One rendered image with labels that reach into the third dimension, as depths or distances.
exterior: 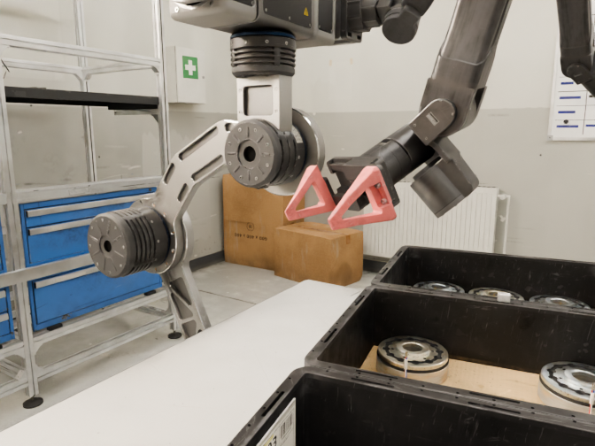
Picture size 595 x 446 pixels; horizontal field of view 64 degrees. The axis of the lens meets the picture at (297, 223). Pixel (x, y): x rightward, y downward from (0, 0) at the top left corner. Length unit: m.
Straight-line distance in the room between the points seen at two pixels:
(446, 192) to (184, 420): 0.57
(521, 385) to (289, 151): 0.59
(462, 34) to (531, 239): 3.18
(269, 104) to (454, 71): 0.50
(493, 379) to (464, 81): 0.42
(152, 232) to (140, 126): 2.43
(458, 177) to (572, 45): 0.60
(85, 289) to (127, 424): 1.63
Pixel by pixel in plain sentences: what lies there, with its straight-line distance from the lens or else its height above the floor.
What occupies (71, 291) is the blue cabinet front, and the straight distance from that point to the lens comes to 2.46.
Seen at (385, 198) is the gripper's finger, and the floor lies 1.11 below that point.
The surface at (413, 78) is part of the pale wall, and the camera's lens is 3.88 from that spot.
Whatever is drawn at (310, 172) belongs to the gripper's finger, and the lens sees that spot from 0.64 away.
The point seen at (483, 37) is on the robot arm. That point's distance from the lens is 0.61.
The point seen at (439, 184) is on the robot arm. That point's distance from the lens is 0.64.
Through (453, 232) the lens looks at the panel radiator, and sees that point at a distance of 3.71.
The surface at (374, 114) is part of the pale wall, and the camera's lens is 3.98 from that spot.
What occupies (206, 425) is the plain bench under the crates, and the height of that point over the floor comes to 0.70.
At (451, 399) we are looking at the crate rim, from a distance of 0.51.
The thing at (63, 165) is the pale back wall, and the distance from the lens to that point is 3.36.
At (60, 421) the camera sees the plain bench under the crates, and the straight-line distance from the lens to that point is 0.96.
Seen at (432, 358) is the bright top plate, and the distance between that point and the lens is 0.73.
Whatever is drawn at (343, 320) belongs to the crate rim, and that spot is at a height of 0.93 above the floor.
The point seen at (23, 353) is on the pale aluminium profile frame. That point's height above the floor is 0.25.
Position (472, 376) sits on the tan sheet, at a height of 0.83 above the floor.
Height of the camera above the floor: 1.18
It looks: 11 degrees down
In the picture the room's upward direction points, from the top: straight up
